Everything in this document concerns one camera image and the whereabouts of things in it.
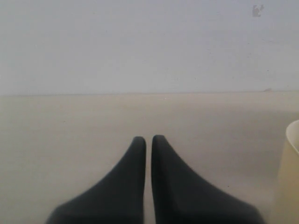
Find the large cream plastic bin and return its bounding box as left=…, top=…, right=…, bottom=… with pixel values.
left=269, top=121, right=299, bottom=224

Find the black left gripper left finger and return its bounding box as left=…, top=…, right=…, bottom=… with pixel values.
left=46, top=136, right=146, bottom=224

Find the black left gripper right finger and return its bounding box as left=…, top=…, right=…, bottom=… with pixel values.
left=151, top=135, right=265, bottom=224

